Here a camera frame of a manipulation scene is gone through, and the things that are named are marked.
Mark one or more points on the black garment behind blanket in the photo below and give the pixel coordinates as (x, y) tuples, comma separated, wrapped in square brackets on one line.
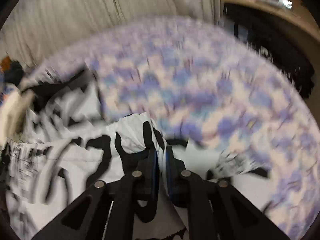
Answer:
[(14, 74)]

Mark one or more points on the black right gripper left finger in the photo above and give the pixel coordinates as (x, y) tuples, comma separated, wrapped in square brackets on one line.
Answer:
[(108, 210)]

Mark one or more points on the pink blue flower rolled blanket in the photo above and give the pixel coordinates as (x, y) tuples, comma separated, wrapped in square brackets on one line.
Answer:
[(7, 89)]

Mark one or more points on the purple floral bed cover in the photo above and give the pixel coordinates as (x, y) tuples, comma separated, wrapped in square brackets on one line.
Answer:
[(200, 83)]

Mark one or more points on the black white patterned clothes pile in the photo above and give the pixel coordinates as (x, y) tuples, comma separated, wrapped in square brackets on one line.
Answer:
[(291, 62)]

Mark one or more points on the folded cream white garment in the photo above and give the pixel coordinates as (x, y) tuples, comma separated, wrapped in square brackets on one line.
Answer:
[(13, 110)]

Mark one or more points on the beige pleated curtain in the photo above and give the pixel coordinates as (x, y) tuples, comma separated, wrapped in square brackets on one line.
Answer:
[(36, 29)]

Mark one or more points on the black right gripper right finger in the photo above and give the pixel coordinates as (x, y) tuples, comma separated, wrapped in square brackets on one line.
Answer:
[(216, 210)]

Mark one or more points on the white black graffiti print jacket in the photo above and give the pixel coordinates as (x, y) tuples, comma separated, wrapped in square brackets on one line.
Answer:
[(69, 147)]

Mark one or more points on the wooden shelf desk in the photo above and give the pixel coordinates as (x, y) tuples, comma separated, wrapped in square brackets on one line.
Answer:
[(298, 16)]

